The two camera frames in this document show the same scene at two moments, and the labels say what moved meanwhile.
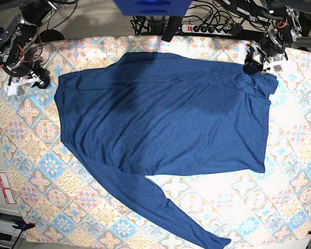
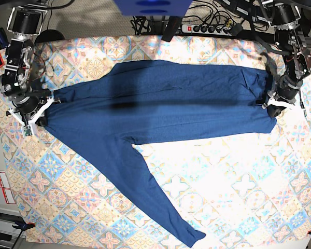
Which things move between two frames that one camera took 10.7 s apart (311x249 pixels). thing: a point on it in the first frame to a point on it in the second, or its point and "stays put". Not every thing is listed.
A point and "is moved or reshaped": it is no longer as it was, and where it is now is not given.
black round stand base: x=50 y=35 stays put
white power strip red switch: x=206 y=29 stays put
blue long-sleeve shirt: x=155 y=114 is moved or reshaped
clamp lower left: x=23 y=225 stays put
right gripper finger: x=253 y=63 to x=274 y=110
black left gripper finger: x=44 y=74 to x=40 y=118
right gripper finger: x=272 y=66 to x=272 y=101
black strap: x=171 y=28 stays put
